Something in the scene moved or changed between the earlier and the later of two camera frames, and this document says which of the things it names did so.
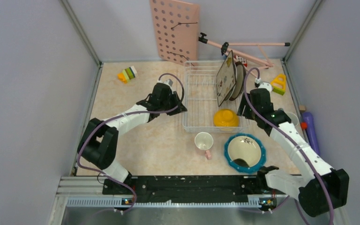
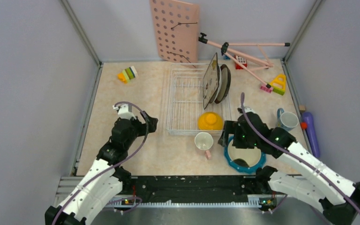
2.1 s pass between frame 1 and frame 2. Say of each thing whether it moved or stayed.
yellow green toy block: stayed
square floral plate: moved
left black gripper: moved
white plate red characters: moved
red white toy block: stayed
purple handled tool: stayed
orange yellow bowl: moved
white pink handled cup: stayed
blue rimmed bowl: stayed
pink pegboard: stayed
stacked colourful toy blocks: stayed
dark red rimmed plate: moved
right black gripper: moved
